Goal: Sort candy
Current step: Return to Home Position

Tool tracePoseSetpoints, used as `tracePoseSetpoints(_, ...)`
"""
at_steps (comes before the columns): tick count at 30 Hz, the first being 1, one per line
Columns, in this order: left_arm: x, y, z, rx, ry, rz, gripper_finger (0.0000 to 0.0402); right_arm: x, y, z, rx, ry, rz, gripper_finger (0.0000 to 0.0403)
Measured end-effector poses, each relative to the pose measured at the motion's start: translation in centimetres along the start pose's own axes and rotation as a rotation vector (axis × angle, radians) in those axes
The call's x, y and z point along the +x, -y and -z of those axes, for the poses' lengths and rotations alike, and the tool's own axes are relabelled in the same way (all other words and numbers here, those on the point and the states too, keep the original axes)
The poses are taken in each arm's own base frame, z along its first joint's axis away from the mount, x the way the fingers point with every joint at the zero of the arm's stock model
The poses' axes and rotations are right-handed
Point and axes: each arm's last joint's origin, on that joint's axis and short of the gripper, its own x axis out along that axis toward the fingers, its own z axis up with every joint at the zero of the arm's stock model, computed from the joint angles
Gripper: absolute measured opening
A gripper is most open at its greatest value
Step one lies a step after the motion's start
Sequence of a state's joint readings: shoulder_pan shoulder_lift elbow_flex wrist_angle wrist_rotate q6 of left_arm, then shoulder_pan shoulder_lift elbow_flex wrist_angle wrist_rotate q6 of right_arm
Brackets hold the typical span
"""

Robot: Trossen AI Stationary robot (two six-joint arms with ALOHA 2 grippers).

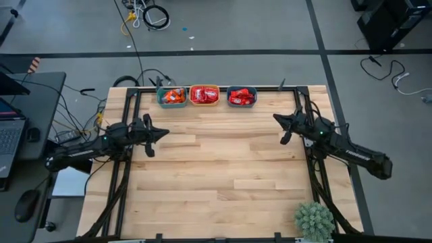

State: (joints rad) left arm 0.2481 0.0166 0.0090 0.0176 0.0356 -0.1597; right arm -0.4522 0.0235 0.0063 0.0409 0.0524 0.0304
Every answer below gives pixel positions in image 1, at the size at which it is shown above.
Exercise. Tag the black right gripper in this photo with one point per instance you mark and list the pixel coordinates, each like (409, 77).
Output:
(303, 125)

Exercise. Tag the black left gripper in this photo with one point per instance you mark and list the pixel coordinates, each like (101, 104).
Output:
(141, 133)

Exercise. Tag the light green plastic bin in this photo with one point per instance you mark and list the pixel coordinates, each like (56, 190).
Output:
(172, 106)

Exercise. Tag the dark teal plastic bin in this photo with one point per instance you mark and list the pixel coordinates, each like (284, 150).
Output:
(242, 106)

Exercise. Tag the yellow plastic bin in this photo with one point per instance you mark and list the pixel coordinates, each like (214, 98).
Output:
(204, 105)

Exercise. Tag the red Skittles candy bag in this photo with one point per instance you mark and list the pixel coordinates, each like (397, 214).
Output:
(198, 94)
(211, 94)

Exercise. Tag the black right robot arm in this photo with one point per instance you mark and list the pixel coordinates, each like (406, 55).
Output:
(357, 155)

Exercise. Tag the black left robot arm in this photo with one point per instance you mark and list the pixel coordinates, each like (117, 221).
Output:
(81, 153)

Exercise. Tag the grey power strip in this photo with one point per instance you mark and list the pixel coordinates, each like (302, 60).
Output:
(67, 136)

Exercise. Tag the white sheet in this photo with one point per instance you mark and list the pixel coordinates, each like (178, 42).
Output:
(69, 185)

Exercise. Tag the green artificial plant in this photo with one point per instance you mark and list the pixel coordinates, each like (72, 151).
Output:
(314, 221)

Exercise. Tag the black desk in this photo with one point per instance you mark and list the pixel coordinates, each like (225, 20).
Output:
(44, 101)

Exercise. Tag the black cabinet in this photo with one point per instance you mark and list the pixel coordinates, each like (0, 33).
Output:
(388, 23)

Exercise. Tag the black caster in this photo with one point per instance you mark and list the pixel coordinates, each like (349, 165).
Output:
(50, 227)

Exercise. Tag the orange black striped block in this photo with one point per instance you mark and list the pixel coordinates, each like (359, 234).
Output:
(33, 65)

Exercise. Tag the grey laptop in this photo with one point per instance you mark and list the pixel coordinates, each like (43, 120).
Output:
(10, 138)

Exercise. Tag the black computer mouse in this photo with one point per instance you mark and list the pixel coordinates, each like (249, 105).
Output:
(26, 206)

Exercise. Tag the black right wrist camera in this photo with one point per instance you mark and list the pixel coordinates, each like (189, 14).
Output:
(285, 138)

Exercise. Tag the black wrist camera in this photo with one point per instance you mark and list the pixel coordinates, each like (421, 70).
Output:
(150, 150)
(285, 138)

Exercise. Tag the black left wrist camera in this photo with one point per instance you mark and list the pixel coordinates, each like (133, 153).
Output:
(150, 150)

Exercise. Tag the black aluminium rig frame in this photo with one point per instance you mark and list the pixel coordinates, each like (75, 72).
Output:
(270, 89)

